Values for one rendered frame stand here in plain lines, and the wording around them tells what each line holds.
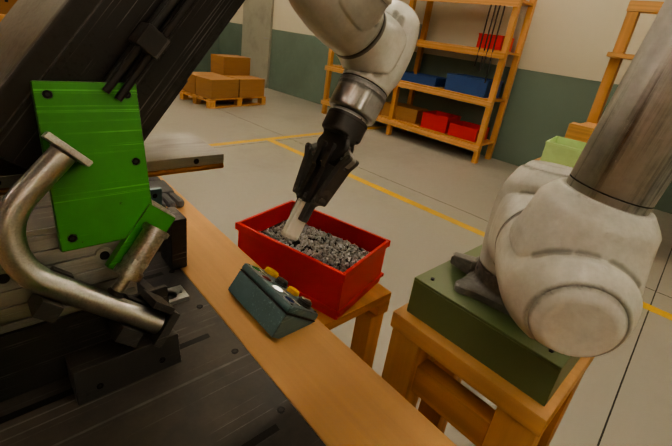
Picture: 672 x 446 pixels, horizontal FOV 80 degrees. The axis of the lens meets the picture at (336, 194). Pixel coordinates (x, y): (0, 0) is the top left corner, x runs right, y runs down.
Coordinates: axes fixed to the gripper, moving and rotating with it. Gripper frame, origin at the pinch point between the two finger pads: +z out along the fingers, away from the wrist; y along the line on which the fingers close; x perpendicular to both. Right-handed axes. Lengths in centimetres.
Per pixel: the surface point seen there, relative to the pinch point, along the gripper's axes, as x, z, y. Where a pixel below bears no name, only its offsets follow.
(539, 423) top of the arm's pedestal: -33, 12, -37
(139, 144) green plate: 27.1, -0.3, 4.8
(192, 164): 14.0, -0.3, 16.8
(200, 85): -181, -90, 588
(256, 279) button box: 0.3, 12.8, 2.4
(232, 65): -224, -152, 619
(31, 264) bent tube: 33.0, 16.8, -1.2
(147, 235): 22.3, 10.1, -0.3
